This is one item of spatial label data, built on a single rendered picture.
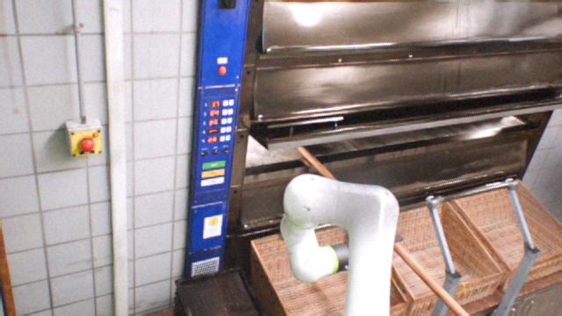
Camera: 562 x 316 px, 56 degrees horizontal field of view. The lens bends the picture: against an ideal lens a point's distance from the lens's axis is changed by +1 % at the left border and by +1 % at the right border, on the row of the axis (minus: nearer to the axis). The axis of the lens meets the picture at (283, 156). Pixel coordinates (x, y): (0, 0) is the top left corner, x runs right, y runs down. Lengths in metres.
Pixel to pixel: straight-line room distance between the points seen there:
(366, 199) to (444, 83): 1.31
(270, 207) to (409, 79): 0.82
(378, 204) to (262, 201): 1.04
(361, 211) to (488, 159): 1.88
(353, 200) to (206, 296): 1.00
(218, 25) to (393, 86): 0.89
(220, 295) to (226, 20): 1.05
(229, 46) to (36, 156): 0.71
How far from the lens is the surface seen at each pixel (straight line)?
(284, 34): 1.88
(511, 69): 2.82
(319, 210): 1.26
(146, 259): 2.19
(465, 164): 2.95
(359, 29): 2.06
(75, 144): 1.73
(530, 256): 2.61
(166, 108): 1.82
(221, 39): 1.76
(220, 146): 1.94
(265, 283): 2.26
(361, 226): 1.26
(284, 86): 1.99
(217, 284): 2.16
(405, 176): 2.67
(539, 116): 3.24
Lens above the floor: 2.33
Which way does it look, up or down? 31 degrees down
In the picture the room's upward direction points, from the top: 9 degrees clockwise
